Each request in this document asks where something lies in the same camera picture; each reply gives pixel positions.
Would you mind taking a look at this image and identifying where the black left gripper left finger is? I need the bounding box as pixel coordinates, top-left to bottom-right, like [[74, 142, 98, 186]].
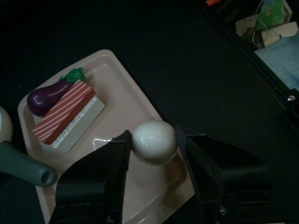
[[48, 129, 134, 224]]

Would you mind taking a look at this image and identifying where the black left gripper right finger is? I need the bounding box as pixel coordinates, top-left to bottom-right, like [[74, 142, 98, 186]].
[[172, 125, 274, 224]]

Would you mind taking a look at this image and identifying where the white toy egg half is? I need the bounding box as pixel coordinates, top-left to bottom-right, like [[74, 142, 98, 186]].
[[131, 120, 179, 166]]

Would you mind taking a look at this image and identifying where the pink plastic tray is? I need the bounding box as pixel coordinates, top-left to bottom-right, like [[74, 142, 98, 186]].
[[16, 48, 196, 224]]

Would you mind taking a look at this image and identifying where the red striped toy bacon block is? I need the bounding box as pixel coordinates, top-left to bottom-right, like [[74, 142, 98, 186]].
[[32, 79, 107, 154]]

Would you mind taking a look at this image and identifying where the white round toy piece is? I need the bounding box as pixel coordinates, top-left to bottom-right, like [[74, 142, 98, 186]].
[[0, 105, 15, 144]]

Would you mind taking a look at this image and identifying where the purple toy eggplant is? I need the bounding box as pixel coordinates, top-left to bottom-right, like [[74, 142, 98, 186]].
[[25, 67, 87, 118]]

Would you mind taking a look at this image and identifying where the light blue cloth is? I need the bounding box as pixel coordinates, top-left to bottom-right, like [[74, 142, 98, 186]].
[[254, 32, 299, 92]]

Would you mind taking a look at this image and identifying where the beige cardboard box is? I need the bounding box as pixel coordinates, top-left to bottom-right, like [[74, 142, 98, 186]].
[[259, 20, 299, 48]]

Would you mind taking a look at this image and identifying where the green printed cardboard box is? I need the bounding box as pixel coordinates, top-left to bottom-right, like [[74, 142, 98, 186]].
[[254, 0, 294, 32]]

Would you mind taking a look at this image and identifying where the grey-green toy pan handle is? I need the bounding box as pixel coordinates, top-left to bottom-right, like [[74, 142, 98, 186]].
[[0, 140, 60, 188]]

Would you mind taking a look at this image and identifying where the black table frame rail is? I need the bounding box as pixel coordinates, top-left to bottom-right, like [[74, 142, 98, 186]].
[[194, 0, 299, 123]]

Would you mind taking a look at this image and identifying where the white thin cable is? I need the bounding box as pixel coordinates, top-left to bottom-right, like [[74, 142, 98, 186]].
[[250, 0, 282, 47]]

